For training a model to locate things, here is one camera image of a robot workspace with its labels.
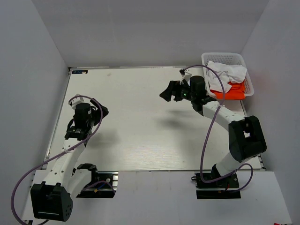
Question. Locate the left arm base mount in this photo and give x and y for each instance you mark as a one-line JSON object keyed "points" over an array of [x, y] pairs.
{"points": [[102, 186]]}

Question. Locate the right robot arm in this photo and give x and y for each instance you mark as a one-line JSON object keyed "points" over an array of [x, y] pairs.
{"points": [[246, 139]]}

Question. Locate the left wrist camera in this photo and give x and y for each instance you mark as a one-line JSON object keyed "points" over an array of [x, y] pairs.
{"points": [[75, 101]]}

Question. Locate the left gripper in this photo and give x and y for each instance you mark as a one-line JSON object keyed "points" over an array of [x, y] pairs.
{"points": [[98, 116]]}

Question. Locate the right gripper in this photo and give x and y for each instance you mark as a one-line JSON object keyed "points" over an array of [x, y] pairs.
{"points": [[167, 94]]}

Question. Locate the white plastic basket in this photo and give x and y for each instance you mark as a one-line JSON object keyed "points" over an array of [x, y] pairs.
{"points": [[227, 58]]}

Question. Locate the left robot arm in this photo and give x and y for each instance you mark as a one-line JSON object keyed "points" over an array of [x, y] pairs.
{"points": [[52, 199]]}

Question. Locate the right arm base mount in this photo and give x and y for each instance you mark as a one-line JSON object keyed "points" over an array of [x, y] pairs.
{"points": [[226, 188]]}

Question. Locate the blue label sticker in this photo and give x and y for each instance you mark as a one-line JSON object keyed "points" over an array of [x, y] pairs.
{"points": [[79, 72]]}

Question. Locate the orange t shirt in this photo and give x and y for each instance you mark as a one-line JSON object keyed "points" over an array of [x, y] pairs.
{"points": [[234, 91]]}

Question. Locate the white t shirt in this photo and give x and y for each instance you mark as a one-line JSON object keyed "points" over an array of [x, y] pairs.
{"points": [[226, 73]]}

